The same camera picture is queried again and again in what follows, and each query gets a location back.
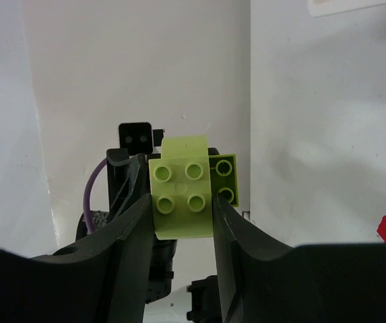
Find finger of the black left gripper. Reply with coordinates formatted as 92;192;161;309
106;148;146;219

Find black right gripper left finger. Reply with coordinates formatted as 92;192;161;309
0;194;154;322

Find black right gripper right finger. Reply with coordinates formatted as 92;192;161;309
212;195;386;322

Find small lime lego stack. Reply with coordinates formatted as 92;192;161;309
148;135;239;240

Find white three-compartment tray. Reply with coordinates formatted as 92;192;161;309
307;0;386;17

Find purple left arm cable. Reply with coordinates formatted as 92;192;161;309
83;159;109;233

